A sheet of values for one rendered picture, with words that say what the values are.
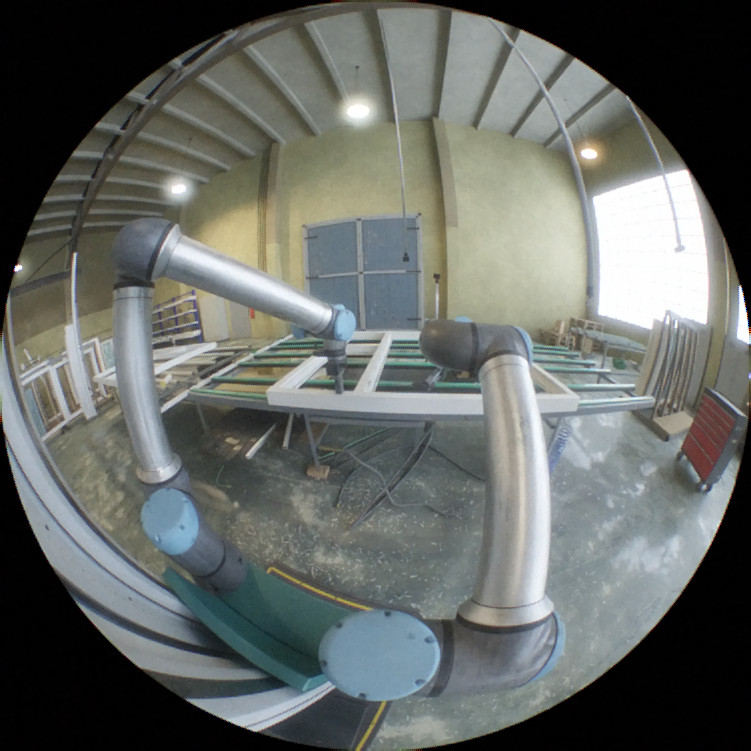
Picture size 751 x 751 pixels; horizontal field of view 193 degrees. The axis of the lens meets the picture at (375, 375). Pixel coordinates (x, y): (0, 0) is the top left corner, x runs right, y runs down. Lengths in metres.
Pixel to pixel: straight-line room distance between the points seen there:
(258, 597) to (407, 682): 0.45
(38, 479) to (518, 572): 0.58
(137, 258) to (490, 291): 7.86
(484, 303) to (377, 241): 4.02
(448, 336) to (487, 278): 7.39
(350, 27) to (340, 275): 8.00
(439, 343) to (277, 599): 0.74
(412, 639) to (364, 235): 7.73
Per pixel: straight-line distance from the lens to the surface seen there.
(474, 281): 7.69
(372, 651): 0.34
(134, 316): 0.57
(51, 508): 0.39
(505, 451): 0.36
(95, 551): 0.42
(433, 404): 0.89
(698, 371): 7.29
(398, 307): 7.29
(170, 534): 0.54
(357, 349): 1.72
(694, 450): 3.67
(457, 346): 0.47
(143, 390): 0.59
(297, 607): 0.65
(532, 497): 0.35
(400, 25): 7.62
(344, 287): 7.57
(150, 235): 0.46
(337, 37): 7.75
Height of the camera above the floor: 1.33
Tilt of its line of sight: 21 degrees down
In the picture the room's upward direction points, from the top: 2 degrees counter-clockwise
